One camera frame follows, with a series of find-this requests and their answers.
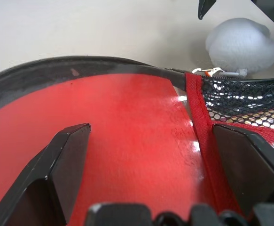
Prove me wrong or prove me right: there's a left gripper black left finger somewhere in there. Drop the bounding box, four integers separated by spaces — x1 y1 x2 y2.
0 122 92 226

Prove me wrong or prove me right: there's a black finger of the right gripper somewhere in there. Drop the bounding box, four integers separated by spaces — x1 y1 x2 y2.
197 0 217 20

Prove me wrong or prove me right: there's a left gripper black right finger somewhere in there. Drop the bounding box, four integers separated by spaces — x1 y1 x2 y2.
211 124 274 218

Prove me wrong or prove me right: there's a red and black paddle case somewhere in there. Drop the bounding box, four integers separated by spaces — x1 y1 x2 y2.
0 56 274 226

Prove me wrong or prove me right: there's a white fluffy pompom keychain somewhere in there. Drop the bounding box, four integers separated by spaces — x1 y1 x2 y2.
192 17 274 80

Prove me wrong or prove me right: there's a red table tennis paddle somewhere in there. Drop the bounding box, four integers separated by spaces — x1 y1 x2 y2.
0 73 274 226

